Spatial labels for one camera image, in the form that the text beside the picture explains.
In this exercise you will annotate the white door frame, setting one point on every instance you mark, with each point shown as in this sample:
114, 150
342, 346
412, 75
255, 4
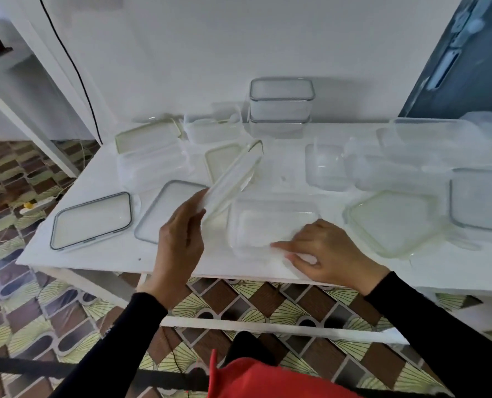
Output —
26, 127

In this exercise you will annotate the small green-rimmed clear lid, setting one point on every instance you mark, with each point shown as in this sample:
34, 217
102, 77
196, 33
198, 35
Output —
219, 161

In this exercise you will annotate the medium clear food container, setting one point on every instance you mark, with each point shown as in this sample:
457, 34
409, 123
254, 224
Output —
281, 111
277, 131

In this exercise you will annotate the white table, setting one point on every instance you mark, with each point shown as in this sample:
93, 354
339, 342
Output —
287, 157

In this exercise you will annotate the large green-rimmed clear lid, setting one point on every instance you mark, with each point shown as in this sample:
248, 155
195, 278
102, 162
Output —
148, 136

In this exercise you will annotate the red garment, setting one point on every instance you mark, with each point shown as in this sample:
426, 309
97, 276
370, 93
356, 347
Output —
270, 381

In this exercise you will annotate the person's left forearm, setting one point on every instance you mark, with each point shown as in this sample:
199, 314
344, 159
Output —
109, 352

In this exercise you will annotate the large grey-rimmed clear lid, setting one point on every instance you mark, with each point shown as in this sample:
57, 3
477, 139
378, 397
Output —
156, 215
90, 221
482, 200

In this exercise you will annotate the small clear container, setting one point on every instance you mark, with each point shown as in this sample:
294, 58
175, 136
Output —
326, 167

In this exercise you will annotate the square green-rimmed clear lid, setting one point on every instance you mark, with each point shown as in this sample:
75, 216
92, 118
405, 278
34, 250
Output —
395, 223

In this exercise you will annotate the person's right hand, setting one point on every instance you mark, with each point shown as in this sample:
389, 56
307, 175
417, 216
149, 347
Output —
341, 261

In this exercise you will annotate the black trousers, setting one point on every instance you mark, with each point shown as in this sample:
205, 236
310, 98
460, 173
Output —
248, 348

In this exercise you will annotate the person's left hand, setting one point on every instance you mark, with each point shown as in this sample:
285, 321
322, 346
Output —
175, 252

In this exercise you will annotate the green-rimmed container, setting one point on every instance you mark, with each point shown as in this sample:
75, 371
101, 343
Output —
233, 178

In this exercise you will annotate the light blue door latch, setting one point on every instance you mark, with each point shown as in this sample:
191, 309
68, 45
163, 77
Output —
465, 22

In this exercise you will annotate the person's right forearm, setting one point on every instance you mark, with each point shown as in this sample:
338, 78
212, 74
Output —
436, 339

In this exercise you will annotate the white power strip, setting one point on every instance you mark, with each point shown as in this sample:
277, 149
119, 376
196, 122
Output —
38, 205

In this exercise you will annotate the blue-grey door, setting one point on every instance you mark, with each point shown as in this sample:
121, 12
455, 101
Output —
486, 78

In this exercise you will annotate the green-lidded container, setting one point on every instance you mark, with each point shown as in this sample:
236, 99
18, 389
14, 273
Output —
266, 223

